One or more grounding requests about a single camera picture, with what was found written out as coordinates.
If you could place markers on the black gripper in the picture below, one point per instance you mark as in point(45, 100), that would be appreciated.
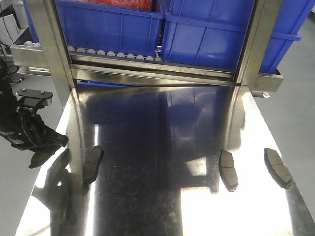
point(24, 130)

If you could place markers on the brake pad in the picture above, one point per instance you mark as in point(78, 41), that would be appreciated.
point(277, 169)
point(91, 165)
point(227, 171)
point(39, 158)

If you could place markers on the lower blue bin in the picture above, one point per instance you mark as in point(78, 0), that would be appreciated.
point(94, 84)

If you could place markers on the left blue plastic bin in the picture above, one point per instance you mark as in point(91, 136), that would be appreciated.
point(111, 28)

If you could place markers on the blue plastic bin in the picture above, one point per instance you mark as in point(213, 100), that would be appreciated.
point(211, 32)
point(111, 28)

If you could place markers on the right blue plastic bin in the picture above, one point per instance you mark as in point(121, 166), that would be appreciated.
point(211, 32)

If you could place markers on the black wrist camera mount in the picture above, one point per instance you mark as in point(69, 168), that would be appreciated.
point(36, 99)

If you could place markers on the steel roller rack frame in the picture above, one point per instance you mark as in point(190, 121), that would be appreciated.
point(52, 58)

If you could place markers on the white cabinet with cables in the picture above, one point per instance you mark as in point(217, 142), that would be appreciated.
point(13, 22)

